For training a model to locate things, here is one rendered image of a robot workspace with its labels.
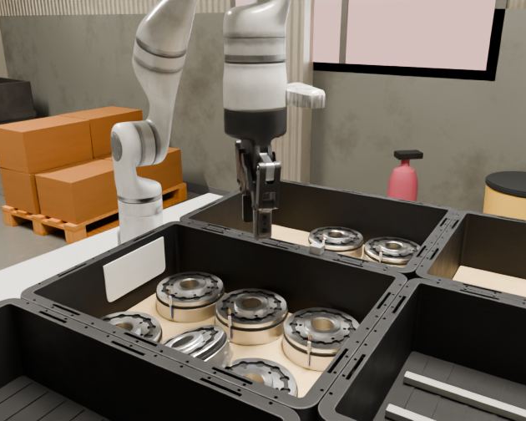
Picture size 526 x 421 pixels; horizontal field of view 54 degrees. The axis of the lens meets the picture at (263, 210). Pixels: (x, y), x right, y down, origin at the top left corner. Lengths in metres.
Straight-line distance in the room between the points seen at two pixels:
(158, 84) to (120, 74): 3.47
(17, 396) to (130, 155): 0.52
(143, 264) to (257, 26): 0.41
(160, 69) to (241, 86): 0.39
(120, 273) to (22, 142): 2.64
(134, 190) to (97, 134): 2.65
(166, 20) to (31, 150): 2.55
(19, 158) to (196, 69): 1.32
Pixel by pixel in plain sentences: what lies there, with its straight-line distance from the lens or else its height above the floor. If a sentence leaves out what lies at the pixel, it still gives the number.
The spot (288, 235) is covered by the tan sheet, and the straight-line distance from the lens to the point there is 1.06.
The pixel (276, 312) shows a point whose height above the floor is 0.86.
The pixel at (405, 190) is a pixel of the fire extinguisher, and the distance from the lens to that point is 2.71.
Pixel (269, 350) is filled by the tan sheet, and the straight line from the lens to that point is 0.72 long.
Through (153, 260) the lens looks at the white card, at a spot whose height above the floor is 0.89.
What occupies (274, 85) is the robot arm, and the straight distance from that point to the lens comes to 0.59.
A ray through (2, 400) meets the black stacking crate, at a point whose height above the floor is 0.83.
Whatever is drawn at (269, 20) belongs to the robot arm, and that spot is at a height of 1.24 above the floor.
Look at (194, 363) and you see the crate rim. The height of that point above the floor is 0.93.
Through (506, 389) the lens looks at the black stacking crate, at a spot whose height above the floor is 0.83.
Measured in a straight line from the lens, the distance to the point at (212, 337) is 0.64.
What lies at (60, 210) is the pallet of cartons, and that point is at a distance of 3.31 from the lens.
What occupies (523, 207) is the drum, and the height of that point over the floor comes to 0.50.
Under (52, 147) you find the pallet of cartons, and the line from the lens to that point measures 3.50.
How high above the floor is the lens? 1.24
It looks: 20 degrees down
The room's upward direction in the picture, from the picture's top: straight up
